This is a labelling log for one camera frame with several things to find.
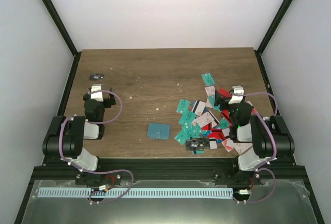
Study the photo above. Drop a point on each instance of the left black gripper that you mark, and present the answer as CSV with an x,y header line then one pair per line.
x,y
112,98

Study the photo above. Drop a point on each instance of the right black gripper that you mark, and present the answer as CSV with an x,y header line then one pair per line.
x,y
219,99

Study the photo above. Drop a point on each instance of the black VIP card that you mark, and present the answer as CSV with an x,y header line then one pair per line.
x,y
197,144

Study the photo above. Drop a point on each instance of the blue leather card holder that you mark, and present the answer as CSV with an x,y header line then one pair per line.
x,y
158,131

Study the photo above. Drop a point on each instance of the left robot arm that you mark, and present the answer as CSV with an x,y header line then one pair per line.
x,y
66,135

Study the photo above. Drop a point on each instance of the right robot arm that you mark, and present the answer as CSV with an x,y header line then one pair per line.
x,y
269,136

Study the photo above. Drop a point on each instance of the small black card far left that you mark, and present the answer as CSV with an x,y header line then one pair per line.
x,y
96,76

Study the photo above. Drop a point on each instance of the white card with red pattern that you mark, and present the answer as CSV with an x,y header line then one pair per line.
x,y
210,90

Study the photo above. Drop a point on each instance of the teal card top right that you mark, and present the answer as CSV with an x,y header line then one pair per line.
x,y
208,79

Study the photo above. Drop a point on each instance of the teal VIP card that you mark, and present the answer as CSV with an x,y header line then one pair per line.
x,y
183,105

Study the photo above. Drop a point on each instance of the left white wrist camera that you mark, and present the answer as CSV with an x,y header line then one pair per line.
x,y
96,93

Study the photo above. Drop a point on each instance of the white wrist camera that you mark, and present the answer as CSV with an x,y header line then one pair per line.
x,y
237,93
96,93

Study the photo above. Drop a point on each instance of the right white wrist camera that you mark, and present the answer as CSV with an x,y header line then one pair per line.
x,y
237,93

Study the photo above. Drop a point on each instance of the black aluminium frame rail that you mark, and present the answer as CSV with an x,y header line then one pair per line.
x,y
221,170

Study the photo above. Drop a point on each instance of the light blue slotted cable duct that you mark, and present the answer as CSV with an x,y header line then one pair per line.
x,y
210,193

